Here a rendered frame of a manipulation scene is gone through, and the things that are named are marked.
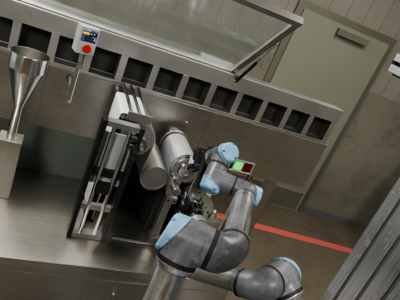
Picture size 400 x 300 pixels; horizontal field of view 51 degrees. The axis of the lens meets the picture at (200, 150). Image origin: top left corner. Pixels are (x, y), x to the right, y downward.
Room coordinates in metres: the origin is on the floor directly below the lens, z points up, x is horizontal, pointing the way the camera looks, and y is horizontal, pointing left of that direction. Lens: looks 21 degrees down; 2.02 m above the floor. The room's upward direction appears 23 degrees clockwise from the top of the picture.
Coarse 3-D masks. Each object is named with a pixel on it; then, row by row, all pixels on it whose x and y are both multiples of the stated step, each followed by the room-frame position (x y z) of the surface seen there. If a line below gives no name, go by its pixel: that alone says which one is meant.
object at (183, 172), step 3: (180, 165) 1.66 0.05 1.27; (183, 165) 1.65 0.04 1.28; (186, 165) 1.66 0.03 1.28; (180, 168) 1.65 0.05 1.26; (183, 168) 1.65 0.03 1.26; (177, 171) 1.66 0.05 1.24; (180, 171) 1.65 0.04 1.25; (183, 171) 1.66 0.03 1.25; (186, 171) 1.66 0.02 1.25; (180, 174) 1.65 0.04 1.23; (183, 174) 1.66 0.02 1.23; (186, 174) 1.67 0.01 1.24; (189, 174) 1.67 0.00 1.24; (192, 174) 1.68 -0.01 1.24; (180, 177) 1.66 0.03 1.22; (183, 177) 1.66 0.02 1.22; (186, 177) 1.67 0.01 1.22; (189, 177) 1.67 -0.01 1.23
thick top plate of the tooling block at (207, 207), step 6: (192, 186) 2.00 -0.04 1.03; (192, 192) 1.94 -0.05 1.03; (198, 192) 1.97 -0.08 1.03; (204, 192) 1.99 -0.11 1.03; (198, 198) 1.90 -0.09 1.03; (204, 198) 1.93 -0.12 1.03; (204, 204) 1.87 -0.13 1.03; (210, 204) 1.89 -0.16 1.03; (204, 210) 1.81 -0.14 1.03; (210, 210) 1.83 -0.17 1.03; (204, 216) 1.76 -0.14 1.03; (216, 216) 1.80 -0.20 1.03; (210, 222) 1.73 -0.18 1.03; (216, 222) 1.75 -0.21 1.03; (216, 228) 1.75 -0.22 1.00
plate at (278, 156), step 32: (0, 64) 1.64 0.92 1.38; (0, 96) 1.65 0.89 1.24; (32, 96) 1.70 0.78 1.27; (64, 96) 1.75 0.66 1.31; (96, 96) 1.81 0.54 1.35; (160, 96) 1.93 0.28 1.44; (64, 128) 1.77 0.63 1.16; (96, 128) 1.83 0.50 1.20; (160, 128) 1.95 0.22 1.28; (192, 128) 2.02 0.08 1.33; (224, 128) 2.08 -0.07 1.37; (256, 128) 2.15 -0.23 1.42; (256, 160) 2.19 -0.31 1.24; (288, 160) 2.27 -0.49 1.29
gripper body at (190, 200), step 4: (188, 196) 1.64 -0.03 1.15; (188, 200) 1.60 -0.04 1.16; (192, 200) 1.62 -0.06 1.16; (196, 200) 1.64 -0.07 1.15; (200, 200) 1.66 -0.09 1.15; (184, 204) 1.64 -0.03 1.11; (188, 204) 1.59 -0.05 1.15; (192, 204) 1.60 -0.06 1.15; (196, 204) 1.60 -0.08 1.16; (200, 204) 1.60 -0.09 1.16; (184, 208) 1.62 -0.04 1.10; (188, 208) 1.60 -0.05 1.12; (192, 208) 1.58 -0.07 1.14; (196, 208) 1.56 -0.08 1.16; (200, 208) 1.59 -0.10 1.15; (184, 212) 1.60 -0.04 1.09; (188, 212) 1.60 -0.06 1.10; (192, 212) 1.58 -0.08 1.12; (196, 212) 1.55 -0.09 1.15; (200, 212) 1.56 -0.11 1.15
